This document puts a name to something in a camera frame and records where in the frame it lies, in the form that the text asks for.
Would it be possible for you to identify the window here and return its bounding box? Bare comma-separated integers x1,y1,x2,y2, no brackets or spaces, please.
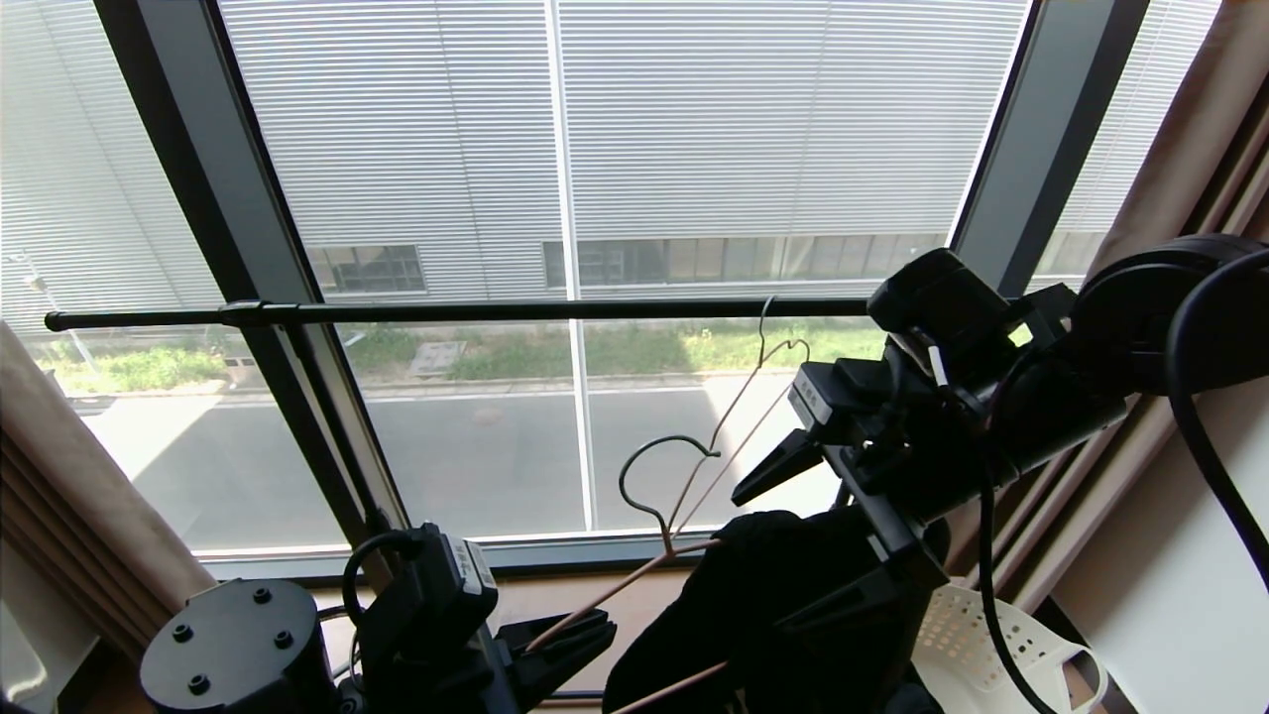
0,0,1225,581

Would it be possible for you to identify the black garment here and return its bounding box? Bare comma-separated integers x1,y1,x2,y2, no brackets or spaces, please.
602,511,953,714

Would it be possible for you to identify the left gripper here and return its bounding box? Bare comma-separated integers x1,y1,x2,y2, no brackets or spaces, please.
426,608,618,714

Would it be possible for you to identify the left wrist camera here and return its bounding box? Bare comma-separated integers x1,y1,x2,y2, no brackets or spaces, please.
345,524,499,660

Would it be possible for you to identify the pink clothes hanger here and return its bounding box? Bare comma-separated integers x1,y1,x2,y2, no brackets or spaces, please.
666,296,811,541
525,434,732,714

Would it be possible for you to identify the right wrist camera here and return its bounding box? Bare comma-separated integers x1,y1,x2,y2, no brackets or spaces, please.
867,248,1027,373

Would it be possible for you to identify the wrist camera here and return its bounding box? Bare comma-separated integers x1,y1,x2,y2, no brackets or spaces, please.
867,248,1027,373
345,524,499,660

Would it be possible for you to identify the white laundry basket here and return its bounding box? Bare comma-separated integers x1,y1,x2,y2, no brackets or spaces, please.
912,580,1108,714

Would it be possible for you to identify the brown curtain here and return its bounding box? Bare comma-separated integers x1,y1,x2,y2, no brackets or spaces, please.
942,0,1269,616
0,322,217,660

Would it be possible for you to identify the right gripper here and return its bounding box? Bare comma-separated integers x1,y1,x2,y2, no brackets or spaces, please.
732,352,1002,638

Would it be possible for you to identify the black clothes rack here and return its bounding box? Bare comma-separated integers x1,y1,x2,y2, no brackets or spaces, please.
45,297,873,596

